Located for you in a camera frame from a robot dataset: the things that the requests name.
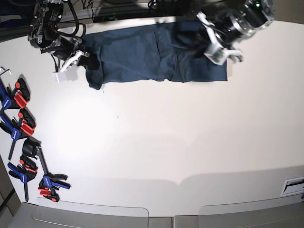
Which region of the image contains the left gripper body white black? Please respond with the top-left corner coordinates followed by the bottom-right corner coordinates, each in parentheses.
top-left (197, 11), bottom-right (244, 62)

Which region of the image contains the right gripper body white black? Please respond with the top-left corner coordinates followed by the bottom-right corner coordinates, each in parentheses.
top-left (40, 36), bottom-right (90, 73)

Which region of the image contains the blue T-shirt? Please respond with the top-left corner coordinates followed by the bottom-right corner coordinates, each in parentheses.
top-left (83, 21), bottom-right (228, 90)

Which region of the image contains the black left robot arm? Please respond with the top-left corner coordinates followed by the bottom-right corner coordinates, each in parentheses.
top-left (188, 0), bottom-right (274, 65)

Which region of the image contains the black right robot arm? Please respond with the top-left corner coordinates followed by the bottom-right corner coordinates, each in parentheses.
top-left (28, 0), bottom-right (99, 74)

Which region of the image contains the metal hex key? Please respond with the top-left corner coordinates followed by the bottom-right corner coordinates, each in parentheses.
top-left (0, 66), bottom-right (12, 76)

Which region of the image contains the blue red clamp top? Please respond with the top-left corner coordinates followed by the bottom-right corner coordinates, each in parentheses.
top-left (0, 78), bottom-right (30, 115)

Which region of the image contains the blue red clamp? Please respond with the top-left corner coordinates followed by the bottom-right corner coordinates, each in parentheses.
top-left (0, 108), bottom-right (36, 161)
top-left (8, 155), bottom-right (38, 202)
top-left (0, 78), bottom-right (30, 115)
top-left (36, 146), bottom-right (71, 202)

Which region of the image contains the black tape roll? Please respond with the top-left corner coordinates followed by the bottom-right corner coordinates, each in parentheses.
top-left (22, 138), bottom-right (41, 158)

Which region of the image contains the blue red clamp bottom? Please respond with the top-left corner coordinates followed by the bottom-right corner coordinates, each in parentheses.
top-left (36, 146), bottom-right (71, 202)

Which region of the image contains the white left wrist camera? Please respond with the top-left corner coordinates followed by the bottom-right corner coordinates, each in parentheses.
top-left (204, 46), bottom-right (227, 66)

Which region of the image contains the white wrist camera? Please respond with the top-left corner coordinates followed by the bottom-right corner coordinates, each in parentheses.
top-left (52, 71), bottom-right (68, 83)
top-left (204, 46), bottom-right (227, 66)

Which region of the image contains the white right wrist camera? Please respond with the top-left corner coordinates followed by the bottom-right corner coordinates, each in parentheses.
top-left (52, 71), bottom-right (68, 83)

